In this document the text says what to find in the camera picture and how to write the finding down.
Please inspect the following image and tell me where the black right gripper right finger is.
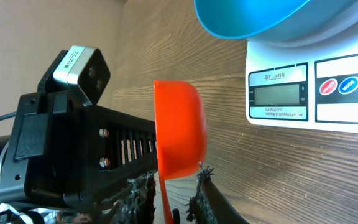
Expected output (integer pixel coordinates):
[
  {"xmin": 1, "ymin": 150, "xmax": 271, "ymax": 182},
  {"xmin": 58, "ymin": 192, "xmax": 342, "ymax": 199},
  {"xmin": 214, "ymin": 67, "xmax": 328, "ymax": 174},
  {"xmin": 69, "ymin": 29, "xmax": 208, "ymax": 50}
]
[{"xmin": 186, "ymin": 163, "xmax": 249, "ymax": 224}]

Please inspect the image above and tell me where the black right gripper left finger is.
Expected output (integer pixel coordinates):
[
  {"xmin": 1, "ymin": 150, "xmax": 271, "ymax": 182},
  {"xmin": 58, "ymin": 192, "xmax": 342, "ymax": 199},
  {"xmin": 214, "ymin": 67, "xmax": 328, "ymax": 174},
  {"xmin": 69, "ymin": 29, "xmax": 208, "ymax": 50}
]
[{"xmin": 110, "ymin": 170, "xmax": 156, "ymax": 224}]

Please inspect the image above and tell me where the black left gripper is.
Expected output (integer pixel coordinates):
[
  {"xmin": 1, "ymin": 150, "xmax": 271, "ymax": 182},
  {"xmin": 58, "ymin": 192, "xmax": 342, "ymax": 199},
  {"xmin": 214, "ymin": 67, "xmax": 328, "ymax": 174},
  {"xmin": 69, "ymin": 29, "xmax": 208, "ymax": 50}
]
[{"xmin": 0, "ymin": 91, "xmax": 158, "ymax": 212}]

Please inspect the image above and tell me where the red plastic measuring scoop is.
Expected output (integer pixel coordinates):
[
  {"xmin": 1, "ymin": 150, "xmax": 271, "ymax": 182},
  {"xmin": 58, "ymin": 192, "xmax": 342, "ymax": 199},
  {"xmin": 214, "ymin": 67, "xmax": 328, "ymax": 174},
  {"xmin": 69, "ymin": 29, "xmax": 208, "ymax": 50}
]
[{"xmin": 154, "ymin": 80, "xmax": 207, "ymax": 223}]

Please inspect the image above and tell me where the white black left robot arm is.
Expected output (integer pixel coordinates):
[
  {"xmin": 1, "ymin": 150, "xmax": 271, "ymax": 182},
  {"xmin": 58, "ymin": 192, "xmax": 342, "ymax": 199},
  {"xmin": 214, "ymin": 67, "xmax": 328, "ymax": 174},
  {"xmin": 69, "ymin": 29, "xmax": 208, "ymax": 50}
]
[{"xmin": 0, "ymin": 91, "xmax": 158, "ymax": 223}]

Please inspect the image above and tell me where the white digital kitchen scale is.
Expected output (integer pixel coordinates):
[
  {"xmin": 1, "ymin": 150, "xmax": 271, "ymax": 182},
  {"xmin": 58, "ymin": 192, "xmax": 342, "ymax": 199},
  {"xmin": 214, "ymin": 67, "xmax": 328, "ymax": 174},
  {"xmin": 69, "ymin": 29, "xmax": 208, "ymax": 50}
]
[{"xmin": 245, "ymin": 0, "xmax": 358, "ymax": 135}]

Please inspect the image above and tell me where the blue plastic bowl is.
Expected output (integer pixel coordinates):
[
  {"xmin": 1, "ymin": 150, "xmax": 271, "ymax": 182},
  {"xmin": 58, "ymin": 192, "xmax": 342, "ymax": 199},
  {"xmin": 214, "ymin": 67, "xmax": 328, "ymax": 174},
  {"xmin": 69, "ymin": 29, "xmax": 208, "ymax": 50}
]
[{"xmin": 194, "ymin": 0, "xmax": 357, "ymax": 42}]

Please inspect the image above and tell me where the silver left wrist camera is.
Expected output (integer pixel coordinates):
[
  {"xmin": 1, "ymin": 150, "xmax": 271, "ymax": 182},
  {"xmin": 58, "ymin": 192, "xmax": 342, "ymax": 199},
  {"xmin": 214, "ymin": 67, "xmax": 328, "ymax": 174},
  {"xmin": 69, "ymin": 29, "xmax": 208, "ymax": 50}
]
[{"xmin": 53, "ymin": 45, "xmax": 111, "ymax": 105}]

